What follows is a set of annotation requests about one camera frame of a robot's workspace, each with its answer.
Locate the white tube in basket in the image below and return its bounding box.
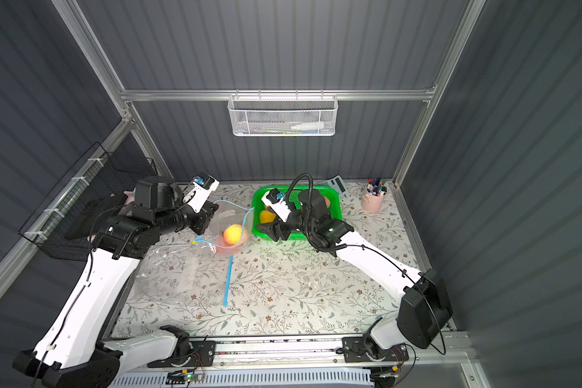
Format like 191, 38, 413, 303
290, 121, 325, 134

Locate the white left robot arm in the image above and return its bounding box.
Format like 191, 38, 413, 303
12, 173, 219, 387

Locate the light blue calculator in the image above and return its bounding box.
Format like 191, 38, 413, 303
323, 176, 348, 197

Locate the red yellow peach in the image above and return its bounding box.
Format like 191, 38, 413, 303
222, 224, 244, 246

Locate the white wire wall basket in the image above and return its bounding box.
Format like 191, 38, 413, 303
227, 95, 339, 137

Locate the pink metal pen bucket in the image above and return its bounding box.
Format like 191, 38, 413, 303
361, 192, 386, 213

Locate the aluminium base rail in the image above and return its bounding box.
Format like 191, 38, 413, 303
106, 334, 447, 370

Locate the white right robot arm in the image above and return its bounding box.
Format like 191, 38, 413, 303
257, 188, 453, 360

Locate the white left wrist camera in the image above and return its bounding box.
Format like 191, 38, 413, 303
183, 172, 219, 213

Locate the pink handle tool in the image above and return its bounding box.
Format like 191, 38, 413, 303
124, 191, 135, 205

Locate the clear zip-top bag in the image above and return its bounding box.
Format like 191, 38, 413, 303
131, 244, 231, 307
194, 200, 255, 255

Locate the black wire side basket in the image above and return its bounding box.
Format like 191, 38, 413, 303
19, 142, 158, 262

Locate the green plastic basket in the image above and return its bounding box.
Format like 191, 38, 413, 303
251, 185, 344, 242

